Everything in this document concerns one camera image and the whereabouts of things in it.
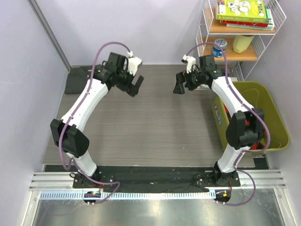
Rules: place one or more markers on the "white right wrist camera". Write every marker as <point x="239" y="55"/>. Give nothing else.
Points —
<point x="189" y="61"/>

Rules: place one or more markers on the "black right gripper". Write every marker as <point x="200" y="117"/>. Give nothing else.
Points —
<point x="181" y="78"/>

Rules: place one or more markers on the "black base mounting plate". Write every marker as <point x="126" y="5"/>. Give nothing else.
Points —
<point x="156" y="180"/>

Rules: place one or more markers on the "grey booklet with papers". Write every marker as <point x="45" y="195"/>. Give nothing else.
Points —
<point x="234" y="72"/>

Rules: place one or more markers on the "olive green plastic bin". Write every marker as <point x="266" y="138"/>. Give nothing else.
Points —
<point x="259" y="97"/>

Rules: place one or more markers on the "red book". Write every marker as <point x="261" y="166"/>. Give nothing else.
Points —
<point x="254" y="24"/>

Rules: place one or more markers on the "red black plaid shirt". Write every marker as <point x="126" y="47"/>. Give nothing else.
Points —
<point x="241" y="129"/>

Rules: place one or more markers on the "grey pinstriped long sleeve shirt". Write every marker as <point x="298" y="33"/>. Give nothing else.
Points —
<point x="77" y="79"/>

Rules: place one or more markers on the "blue white tin can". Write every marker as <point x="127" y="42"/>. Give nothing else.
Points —
<point x="219" y="46"/>

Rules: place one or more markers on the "perforated cable duct strip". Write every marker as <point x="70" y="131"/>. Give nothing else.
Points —
<point x="93" y="195"/>

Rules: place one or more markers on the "green board game box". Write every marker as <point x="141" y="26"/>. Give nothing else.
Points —
<point x="253" y="11"/>

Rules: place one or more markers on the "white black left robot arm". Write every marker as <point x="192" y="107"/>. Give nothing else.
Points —
<point x="68" y="132"/>

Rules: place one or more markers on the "aluminium extrusion rail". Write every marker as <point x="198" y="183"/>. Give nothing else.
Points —
<point x="54" y="181"/>

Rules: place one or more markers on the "teal book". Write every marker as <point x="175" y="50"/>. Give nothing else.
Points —
<point x="270" y="27"/>

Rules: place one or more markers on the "white wire shelf rack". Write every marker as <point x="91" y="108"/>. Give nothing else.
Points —
<point x="210" y="29"/>

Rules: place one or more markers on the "pale yellow faceted vase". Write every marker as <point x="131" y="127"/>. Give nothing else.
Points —
<point x="241" y="43"/>

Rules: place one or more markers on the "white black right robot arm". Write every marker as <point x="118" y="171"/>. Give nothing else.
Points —
<point x="218" y="81"/>

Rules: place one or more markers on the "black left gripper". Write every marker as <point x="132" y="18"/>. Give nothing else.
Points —
<point x="132" y="90"/>

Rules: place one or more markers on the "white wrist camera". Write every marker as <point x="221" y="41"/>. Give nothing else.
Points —
<point x="189" y="61"/>
<point x="133" y="63"/>

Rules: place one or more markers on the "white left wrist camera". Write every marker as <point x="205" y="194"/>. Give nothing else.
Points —
<point x="133" y="63"/>

